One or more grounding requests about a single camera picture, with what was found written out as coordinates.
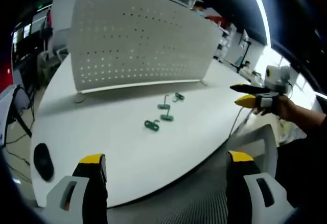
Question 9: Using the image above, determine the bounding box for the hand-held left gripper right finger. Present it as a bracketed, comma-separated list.
[226, 150, 294, 224]

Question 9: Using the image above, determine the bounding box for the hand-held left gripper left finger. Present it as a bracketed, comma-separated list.
[45, 153, 108, 224]

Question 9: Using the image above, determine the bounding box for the white perforated mounting plate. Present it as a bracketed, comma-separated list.
[66, 0, 222, 104]

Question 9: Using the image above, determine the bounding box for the person's right hand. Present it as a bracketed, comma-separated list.
[251, 94, 297, 120]

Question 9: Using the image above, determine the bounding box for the white office chair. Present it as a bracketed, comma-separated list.
[153, 124, 279, 224]

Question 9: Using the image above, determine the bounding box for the black tripod stand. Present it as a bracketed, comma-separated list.
[229, 40, 252, 74]

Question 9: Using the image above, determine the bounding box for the black computer mouse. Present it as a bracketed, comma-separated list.
[33, 143, 55, 182]

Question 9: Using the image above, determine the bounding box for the white cable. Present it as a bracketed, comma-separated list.
[228, 107, 245, 137]

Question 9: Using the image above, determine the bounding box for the black desk frame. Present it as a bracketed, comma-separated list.
[4, 84, 35, 145]

